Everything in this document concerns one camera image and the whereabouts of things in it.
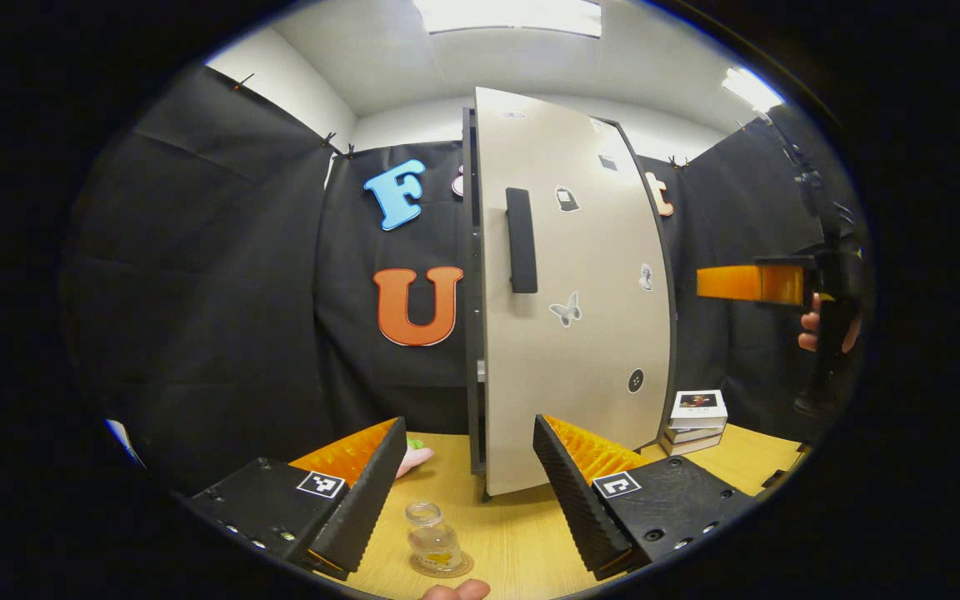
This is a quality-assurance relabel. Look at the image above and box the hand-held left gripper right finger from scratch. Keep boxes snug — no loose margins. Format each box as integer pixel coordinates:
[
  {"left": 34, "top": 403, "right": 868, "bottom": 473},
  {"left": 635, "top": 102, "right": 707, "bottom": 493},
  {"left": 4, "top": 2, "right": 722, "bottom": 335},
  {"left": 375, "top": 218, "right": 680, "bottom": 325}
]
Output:
[{"left": 532, "top": 413, "right": 758, "bottom": 583}]

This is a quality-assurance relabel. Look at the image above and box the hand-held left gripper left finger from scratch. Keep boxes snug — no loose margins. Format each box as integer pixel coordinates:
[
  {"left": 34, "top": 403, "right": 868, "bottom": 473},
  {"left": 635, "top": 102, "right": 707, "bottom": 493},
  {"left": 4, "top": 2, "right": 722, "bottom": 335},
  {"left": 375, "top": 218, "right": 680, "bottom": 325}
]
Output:
[{"left": 182, "top": 417, "right": 409, "bottom": 582}]

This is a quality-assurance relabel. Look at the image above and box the clear glass bottle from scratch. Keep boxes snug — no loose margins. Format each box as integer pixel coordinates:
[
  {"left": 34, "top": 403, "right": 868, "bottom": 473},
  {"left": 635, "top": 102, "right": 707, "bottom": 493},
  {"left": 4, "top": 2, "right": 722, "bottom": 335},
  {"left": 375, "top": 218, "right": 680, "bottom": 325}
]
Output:
[{"left": 404, "top": 501, "right": 464, "bottom": 574}]

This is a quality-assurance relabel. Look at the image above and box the beige cabinet door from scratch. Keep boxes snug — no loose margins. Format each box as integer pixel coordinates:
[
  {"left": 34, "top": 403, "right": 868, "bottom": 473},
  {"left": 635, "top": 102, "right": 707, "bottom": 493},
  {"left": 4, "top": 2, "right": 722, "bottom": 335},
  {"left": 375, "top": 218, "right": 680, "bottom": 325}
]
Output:
[{"left": 474, "top": 87, "right": 673, "bottom": 498}]

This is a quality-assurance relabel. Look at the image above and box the round brown coaster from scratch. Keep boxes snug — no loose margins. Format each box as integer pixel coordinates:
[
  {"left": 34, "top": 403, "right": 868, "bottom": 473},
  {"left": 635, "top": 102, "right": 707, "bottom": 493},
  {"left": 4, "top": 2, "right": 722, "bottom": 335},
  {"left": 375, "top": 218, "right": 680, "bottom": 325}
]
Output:
[{"left": 410, "top": 552, "right": 474, "bottom": 579}]

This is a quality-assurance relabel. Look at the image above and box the dark grey cabinet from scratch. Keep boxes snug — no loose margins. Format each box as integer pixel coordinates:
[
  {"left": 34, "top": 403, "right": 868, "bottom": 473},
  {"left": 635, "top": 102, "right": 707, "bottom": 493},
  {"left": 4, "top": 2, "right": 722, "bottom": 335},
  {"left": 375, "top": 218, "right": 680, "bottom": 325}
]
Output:
[{"left": 461, "top": 107, "right": 679, "bottom": 501}]

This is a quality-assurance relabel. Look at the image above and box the black door handle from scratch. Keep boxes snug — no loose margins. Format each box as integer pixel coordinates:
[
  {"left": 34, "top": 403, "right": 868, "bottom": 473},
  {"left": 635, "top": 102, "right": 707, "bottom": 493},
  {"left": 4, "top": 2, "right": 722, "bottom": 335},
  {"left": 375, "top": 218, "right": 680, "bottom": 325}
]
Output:
[{"left": 505, "top": 187, "right": 539, "bottom": 295}]

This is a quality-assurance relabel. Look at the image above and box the pink and green plush toy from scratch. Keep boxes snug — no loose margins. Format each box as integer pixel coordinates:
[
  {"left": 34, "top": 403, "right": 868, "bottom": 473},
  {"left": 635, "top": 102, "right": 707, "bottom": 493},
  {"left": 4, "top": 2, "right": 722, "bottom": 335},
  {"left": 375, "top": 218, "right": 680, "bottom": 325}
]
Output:
[{"left": 395, "top": 439, "right": 434, "bottom": 479}]

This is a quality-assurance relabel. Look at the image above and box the white picture cover book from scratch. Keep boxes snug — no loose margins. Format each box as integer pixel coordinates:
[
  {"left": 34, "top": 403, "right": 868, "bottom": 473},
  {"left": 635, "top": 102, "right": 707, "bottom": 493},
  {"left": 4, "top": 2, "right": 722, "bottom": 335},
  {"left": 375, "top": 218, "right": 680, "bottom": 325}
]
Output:
[{"left": 668, "top": 389, "right": 729, "bottom": 429}]

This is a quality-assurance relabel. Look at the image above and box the small ceiling light panel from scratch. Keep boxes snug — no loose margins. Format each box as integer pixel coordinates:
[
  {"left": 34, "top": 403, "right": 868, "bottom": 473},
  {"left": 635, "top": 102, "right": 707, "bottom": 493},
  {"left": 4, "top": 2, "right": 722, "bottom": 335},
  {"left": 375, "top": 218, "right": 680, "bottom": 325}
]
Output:
[{"left": 721, "top": 66, "right": 786, "bottom": 114}]

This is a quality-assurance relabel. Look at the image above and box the black backdrop cloth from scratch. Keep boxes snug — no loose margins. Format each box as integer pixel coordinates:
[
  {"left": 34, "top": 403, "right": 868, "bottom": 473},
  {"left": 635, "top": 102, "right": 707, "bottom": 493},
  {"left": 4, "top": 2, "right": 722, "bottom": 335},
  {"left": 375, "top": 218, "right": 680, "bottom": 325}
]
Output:
[{"left": 59, "top": 65, "right": 864, "bottom": 493}]

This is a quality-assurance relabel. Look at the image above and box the large ceiling light panel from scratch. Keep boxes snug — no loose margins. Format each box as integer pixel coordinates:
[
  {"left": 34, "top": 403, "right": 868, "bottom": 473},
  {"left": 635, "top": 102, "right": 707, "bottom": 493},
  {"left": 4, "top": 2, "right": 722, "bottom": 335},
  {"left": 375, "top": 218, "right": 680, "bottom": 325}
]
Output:
[{"left": 412, "top": 0, "right": 603, "bottom": 38}]

